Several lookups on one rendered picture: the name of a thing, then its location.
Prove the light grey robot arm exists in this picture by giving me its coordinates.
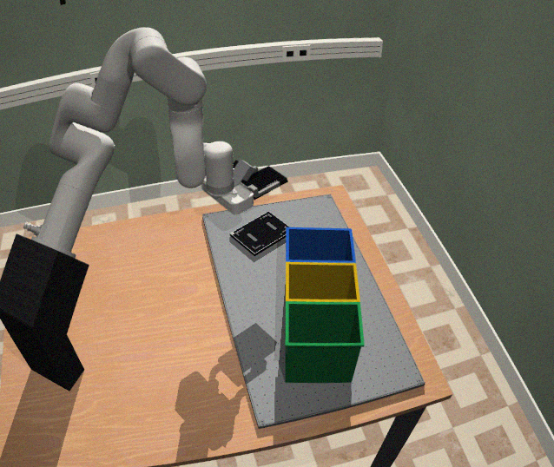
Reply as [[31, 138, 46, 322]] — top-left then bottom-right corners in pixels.
[[23, 28, 255, 258]]

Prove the green open-top bin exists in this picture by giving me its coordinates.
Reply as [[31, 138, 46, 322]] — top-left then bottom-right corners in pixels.
[[285, 301, 365, 383]]

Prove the blue general waste bin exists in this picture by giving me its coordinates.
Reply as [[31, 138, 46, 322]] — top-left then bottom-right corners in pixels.
[[286, 227, 356, 263]]

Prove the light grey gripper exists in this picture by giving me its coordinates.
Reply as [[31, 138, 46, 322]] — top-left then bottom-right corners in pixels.
[[201, 178, 280, 214]]

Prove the yellow open bin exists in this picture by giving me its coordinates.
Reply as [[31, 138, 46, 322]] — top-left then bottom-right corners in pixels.
[[286, 262, 360, 302]]

